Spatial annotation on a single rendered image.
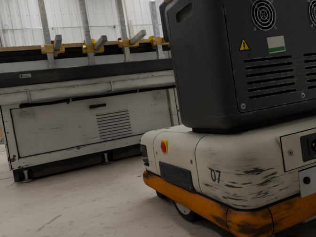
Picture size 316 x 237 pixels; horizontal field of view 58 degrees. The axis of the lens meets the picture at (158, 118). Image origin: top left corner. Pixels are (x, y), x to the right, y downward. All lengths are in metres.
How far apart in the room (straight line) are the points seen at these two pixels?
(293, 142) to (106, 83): 1.46
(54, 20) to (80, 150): 7.70
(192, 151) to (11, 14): 8.98
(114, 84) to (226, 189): 1.42
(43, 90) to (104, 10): 8.16
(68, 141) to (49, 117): 0.21
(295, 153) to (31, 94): 1.55
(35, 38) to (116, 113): 7.33
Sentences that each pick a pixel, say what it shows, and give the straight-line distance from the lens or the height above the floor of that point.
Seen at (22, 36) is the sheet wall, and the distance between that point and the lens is 9.41.
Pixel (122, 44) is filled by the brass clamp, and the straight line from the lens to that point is 2.02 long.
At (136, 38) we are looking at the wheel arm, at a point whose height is 0.82.
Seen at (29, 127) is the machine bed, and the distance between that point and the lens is 2.13.
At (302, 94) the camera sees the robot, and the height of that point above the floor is 0.35.
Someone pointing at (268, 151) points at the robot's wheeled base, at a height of 0.24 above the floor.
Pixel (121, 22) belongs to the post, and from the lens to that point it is 2.07.
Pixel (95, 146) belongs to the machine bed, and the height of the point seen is 0.15.
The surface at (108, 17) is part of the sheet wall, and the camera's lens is 9.89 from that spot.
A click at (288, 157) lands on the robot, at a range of 0.73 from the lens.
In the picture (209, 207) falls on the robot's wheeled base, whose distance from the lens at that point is 0.79.
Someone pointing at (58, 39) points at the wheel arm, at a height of 0.81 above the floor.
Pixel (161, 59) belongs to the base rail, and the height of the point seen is 0.69.
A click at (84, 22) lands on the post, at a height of 0.98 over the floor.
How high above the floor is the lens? 0.39
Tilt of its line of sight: 3 degrees down
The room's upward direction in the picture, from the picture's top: 9 degrees counter-clockwise
